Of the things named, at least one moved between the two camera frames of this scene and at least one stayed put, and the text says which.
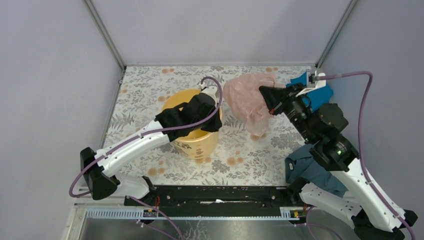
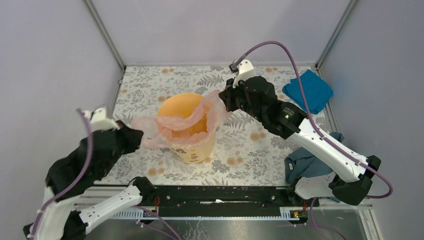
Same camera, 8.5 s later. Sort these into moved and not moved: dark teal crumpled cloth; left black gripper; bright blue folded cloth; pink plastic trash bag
Moved: pink plastic trash bag; left black gripper
Not moved: dark teal crumpled cloth; bright blue folded cloth
